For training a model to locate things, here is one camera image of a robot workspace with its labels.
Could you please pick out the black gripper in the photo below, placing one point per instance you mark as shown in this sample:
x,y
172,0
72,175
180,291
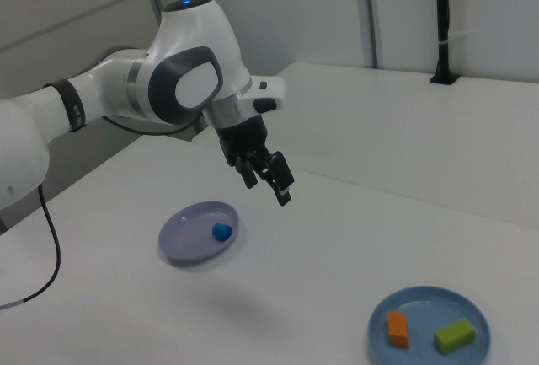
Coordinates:
x,y
244,141

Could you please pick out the blue block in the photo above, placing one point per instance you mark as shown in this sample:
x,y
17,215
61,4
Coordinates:
x,y
222,232

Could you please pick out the orange block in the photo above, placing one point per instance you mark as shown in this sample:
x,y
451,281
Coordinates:
x,y
398,330

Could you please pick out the green block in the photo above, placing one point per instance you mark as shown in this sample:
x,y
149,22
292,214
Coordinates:
x,y
455,336

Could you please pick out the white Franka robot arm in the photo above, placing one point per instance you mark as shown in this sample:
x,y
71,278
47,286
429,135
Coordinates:
x,y
189,28

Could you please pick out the purple plate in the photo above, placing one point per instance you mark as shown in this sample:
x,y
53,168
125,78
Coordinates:
x,y
189,234

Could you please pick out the blue plate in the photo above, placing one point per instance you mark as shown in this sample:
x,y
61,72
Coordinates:
x,y
425,314

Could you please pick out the black pole stand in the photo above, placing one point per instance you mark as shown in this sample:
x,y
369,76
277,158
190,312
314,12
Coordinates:
x,y
442,11

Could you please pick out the grey partition seam post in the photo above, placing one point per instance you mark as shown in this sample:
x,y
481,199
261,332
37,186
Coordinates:
x,y
367,15

